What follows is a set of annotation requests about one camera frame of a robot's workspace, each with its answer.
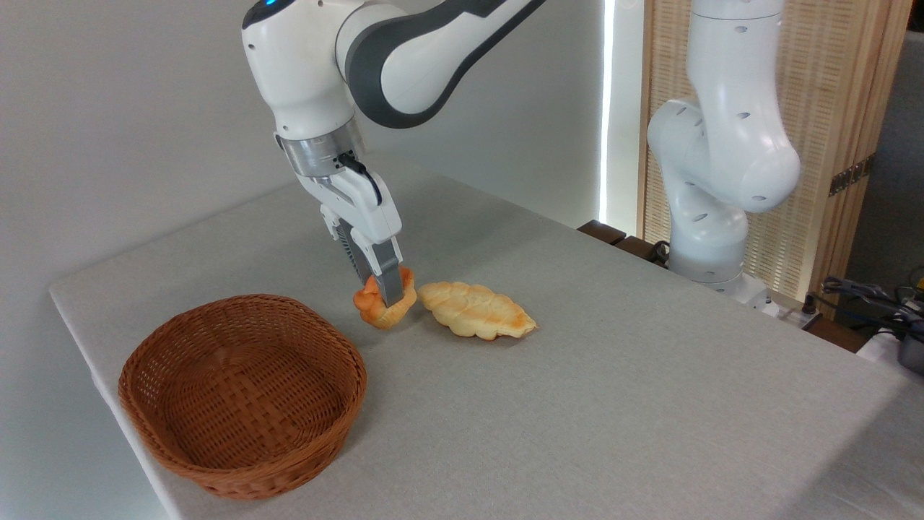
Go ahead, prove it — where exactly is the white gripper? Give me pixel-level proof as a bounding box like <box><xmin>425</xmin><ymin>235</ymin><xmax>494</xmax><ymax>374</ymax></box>
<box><xmin>295</xmin><ymin>166</ymin><xmax>406</xmax><ymax>308</ymax></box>

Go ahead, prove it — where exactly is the round orange bread roll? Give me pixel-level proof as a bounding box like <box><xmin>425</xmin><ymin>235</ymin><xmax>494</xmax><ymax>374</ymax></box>
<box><xmin>352</xmin><ymin>265</ymin><xmax>418</xmax><ymax>331</ymax></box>

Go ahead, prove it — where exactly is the long pale braided bread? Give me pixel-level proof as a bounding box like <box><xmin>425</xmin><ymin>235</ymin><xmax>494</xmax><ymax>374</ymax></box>
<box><xmin>417</xmin><ymin>281</ymin><xmax>539</xmax><ymax>341</ymax></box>

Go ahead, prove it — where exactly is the dark wooden furniture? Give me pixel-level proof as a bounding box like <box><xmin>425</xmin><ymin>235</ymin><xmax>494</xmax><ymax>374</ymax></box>
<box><xmin>577</xmin><ymin>220</ymin><xmax>674</xmax><ymax>269</ymax></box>

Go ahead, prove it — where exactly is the brown wicker basket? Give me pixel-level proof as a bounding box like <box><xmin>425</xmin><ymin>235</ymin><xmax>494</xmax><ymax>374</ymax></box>
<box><xmin>118</xmin><ymin>293</ymin><xmax>367</xmax><ymax>501</ymax></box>

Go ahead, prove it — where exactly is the grey tablecloth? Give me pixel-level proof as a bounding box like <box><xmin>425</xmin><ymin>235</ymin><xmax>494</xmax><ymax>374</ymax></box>
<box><xmin>49</xmin><ymin>162</ymin><xmax>924</xmax><ymax>520</ymax></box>

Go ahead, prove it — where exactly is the bamboo folding screen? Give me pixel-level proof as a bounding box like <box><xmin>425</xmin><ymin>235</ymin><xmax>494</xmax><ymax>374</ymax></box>
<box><xmin>637</xmin><ymin>0</ymin><xmax>914</xmax><ymax>319</ymax></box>

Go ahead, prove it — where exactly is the dark metal screen hinge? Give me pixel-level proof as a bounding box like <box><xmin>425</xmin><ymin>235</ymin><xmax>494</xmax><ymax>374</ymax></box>
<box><xmin>829</xmin><ymin>155</ymin><xmax>876</xmax><ymax>197</ymax></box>

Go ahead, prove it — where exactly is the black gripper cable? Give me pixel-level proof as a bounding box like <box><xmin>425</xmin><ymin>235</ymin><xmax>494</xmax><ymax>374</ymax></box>
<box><xmin>336</xmin><ymin>152</ymin><xmax>383</xmax><ymax>207</ymax></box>

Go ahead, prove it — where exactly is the black cable bundle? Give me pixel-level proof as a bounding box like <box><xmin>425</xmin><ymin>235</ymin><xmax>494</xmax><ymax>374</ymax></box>
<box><xmin>808</xmin><ymin>274</ymin><xmax>924</xmax><ymax>334</ymax></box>

